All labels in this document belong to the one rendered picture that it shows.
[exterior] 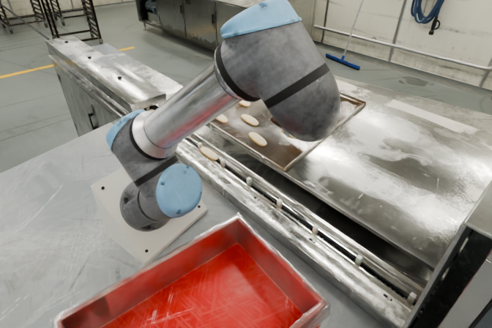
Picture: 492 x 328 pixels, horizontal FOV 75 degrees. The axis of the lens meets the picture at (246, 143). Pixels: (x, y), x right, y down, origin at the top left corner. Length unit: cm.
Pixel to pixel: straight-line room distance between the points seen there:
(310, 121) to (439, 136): 86
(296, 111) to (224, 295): 54
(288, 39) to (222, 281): 63
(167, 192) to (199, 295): 28
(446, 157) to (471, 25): 333
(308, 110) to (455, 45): 411
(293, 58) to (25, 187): 109
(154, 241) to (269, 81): 62
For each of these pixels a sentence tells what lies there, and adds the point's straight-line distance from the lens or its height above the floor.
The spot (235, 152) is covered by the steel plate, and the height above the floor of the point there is 82.
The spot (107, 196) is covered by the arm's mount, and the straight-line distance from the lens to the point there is 93.
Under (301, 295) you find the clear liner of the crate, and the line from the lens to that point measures 81.
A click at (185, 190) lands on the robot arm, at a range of 76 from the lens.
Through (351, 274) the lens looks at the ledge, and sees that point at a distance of 90.
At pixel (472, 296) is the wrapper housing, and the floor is 121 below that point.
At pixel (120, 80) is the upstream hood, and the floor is 92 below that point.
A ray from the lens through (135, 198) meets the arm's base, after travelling 88.
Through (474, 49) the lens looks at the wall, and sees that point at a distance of 450.
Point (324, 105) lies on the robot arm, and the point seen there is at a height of 136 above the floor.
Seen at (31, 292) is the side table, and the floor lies 82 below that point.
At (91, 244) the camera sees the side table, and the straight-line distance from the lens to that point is 106.
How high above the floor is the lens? 158
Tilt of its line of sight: 34 degrees down
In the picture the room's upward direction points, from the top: 1 degrees clockwise
